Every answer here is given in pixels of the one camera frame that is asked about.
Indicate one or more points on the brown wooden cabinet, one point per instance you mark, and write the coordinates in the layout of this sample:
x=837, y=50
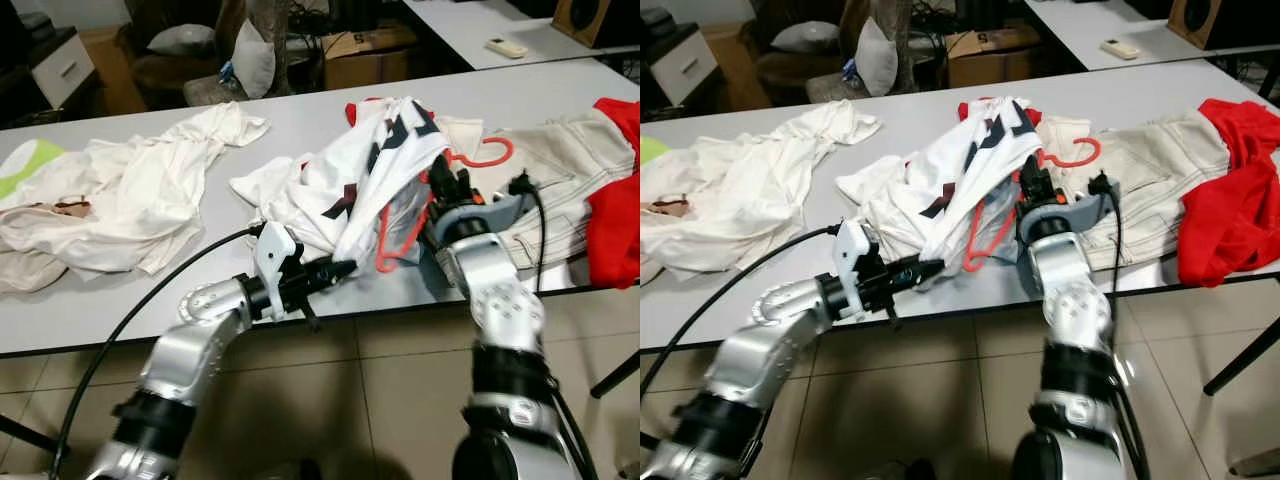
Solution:
x=115, y=70
x=735, y=65

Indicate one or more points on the grey cushion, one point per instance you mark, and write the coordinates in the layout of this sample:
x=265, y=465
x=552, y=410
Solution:
x=182, y=40
x=805, y=37

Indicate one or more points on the plain white garment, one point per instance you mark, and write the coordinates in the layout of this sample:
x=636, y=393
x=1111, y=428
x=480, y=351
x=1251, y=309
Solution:
x=760, y=180
x=150, y=180

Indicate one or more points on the brown wooden speaker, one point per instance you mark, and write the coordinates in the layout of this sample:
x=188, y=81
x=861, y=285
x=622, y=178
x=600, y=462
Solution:
x=590, y=20
x=1200, y=20

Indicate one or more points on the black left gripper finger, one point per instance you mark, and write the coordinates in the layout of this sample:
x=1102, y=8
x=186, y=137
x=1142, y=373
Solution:
x=335, y=272
x=311, y=316
x=893, y=315
x=920, y=273

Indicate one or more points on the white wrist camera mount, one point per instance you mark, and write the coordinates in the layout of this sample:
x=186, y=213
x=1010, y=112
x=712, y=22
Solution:
x=855, y=245
x=272, y=245
x=490, y=215
x=1075, y=212

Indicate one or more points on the white remote control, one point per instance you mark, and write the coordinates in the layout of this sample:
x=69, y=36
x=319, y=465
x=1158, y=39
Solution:
x=1119, y=49
x=507, y=47

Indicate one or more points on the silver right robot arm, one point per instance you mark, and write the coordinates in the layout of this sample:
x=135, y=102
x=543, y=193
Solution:
x=1075, y=300
x=500, y=300

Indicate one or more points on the dark armchair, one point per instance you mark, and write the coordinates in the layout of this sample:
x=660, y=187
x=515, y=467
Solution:
x=785, y=70
x=160, y=75

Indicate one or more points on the brown cardboard box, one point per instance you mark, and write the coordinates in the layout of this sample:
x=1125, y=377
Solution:
x=990, y=60
x=365, y=62

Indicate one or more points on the white drawer unit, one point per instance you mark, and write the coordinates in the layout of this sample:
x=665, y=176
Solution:
x=685, y=65
x=62, y=70

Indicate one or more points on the white garment with green patch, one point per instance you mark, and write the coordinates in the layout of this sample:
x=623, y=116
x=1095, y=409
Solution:
x=30, y=160
x=650, y=150

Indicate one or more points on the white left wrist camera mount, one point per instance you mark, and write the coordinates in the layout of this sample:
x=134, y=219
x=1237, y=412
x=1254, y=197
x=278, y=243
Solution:
x=855, y=245
x=272, y=245

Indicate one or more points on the red clothes hanger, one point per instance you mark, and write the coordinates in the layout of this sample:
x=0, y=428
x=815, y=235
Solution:
x=383, y=258
x=972, y=258

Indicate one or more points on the white shirt with dark print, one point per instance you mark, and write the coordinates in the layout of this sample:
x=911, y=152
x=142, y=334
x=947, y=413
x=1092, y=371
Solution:
x=930, y=180
x=330, y=180

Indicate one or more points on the beige trousers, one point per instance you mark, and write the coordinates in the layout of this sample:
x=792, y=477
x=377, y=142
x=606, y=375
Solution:
x=1150, y=170
x=560, y=170

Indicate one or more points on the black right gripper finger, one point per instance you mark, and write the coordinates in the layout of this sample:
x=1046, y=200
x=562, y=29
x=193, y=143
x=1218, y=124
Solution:
x=440, y=173
x=1028, y=178
x=1049, y=183
x=463, y=182

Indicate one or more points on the black table leg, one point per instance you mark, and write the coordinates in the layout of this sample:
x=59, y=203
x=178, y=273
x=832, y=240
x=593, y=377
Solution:
x=25, y=433
x=615, y=375
x=1240, y=358

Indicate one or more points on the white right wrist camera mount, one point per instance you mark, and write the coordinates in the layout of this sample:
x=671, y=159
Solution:
x=490, y=215
x=1075, y=212

